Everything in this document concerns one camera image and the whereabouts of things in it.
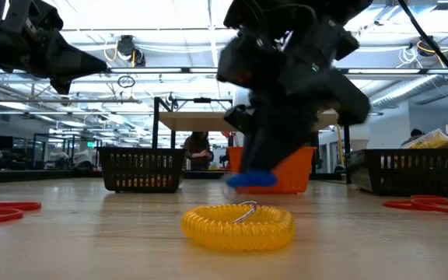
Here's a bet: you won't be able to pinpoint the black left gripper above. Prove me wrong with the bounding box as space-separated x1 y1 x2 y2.
0 0 107 95

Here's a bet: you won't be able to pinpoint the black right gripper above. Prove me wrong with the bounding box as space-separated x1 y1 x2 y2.
215 15 373 174

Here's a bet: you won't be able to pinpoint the blue coil wristband keyring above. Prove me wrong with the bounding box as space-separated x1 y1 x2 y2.
225 170 279 189

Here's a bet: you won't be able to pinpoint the yellow coil wristband keyring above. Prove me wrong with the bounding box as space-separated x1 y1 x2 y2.
180 200 296 252

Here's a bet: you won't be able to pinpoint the red rubber band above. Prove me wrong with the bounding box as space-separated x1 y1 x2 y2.
409 194 448 204
382 198 448 215
0 200 43 213
0 208 25 226

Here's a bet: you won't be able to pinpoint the yellow snack pack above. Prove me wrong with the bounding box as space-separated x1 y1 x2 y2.
400 128 448 150

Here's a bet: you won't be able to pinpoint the orange slotted plastic basket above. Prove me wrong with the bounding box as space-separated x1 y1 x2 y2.
226 145 317 195

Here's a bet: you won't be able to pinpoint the person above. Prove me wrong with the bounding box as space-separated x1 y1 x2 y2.
400 128 424 148
184 131 215 172

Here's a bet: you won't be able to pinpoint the wooden shelf riser black legs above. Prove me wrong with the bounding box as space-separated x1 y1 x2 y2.
152 96 352 156

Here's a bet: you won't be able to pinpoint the black slotted plastic basket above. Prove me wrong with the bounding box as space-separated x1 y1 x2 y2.
344 148 448 198
97 146 187 194

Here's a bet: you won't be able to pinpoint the black ceiling cable reel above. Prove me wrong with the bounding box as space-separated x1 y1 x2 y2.
116 33 147 68
416 35 439 58

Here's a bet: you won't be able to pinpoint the black aluminium rig frame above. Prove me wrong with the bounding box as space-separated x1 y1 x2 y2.
0 167 349 184

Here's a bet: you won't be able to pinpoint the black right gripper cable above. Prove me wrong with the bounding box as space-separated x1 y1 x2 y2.
397 0 448 98

